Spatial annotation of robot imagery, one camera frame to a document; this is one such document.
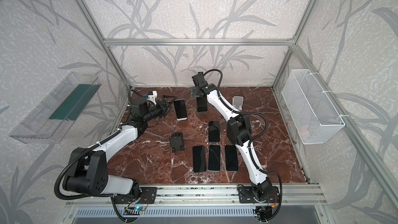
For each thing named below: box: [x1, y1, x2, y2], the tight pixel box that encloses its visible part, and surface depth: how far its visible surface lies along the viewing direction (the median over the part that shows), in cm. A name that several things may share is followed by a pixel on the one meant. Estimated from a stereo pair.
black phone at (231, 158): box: [224, 145, 239, 172], surface depth 88 cm
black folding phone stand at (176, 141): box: [169, 131, 184, 153], surface depth 89 cm
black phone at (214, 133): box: [208, 120, 221, 143], surface depth 96 cm
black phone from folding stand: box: [192, 145, 207, 173], surface depth 88 cm
